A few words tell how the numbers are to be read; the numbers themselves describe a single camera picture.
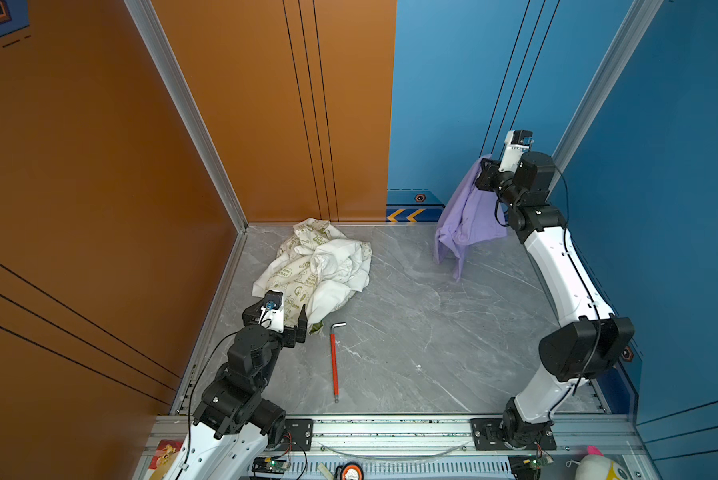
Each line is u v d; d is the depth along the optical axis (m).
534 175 0.55
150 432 0.76
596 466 0.65
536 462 0.70
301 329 0.64
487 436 0.72
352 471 0.67
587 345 0.45
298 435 0.73
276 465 0.70
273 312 0.58
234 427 0.48
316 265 0.88
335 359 0.85
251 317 0.62
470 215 0.80
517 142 0.62
